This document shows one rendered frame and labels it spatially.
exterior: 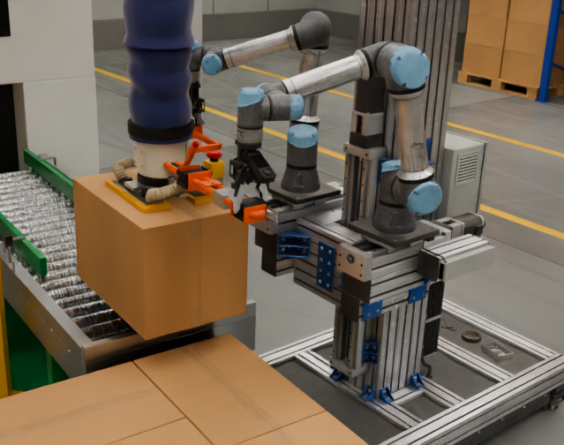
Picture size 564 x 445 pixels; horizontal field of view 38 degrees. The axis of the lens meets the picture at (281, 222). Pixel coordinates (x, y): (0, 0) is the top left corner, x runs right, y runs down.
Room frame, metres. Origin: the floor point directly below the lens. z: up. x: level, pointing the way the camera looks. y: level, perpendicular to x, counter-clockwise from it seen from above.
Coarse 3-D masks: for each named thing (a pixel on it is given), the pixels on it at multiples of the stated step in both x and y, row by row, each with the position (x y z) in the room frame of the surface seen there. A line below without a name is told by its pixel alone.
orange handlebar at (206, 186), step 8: (192, 136) 3.12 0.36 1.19; (200, 136) 3.07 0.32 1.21; (208, 144) 3.02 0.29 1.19; (216, 144) 2.95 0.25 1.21; (200, 152) 2.91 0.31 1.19; (168, 168) 2.67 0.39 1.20; (176, 168) 2.64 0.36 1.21; (192, 184) 2.53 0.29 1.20; (200, 184) 2.48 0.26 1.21; (208, 184) 2.47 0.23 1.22; (216, 184) 2.48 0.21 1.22; (208, 192) 2.44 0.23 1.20; (224, 200) 2.35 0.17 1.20; (256, 216) 2.24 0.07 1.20
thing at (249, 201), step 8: (248, 200) 2.30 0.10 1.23; (256, 200) 2.30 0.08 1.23; (232, 208) 2.30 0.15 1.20; (240, 208) 2.27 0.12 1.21; (248, 208) 2.24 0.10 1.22; (256, 208) 2.25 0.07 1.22; (264, 208) 2.27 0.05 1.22; (240, 216) 2.27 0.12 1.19; (248, 216) 2.24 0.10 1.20; (264, 216) 2.27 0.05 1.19
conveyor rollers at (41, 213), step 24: (0, 192) 4.21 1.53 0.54; (24, 192) 4.20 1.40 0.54; (48, 192) 4.20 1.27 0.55; (24, 216) 3.84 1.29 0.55; (48, 216) 3.90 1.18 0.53; (72, 216) 3.89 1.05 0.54; (0, 240) 3.52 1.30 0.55; (48, 240) 3.55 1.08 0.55; (72, 240) 3.60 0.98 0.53; (24, 264) 3.29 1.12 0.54; (48, 264) 3.28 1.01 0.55; (72, 264) 3.32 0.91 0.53; (48, 288) 3.07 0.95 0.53; (72, 288) 3.05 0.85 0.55; (72, 312) 2.86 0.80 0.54; (96, 312) 2.91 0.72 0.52; (96, 336) 2.66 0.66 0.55
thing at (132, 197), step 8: (112, 184) 2.81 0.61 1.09; (120, 184) 2.80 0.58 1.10; (120, 192) 2.73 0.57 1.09; (128, 192) 2.71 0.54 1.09; (136, 192) 2.71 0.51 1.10; (144, 192) 2.66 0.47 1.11; (128, 200) 2.67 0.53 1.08; (136, 200) 2.64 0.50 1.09; (144, 200) 2.63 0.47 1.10; (160, 200) 2.63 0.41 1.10; (144, 208) 2.57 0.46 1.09; (152, 208) 2.58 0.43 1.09; (160, 208) 2.60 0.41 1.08; (168, 208) 2.61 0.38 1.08
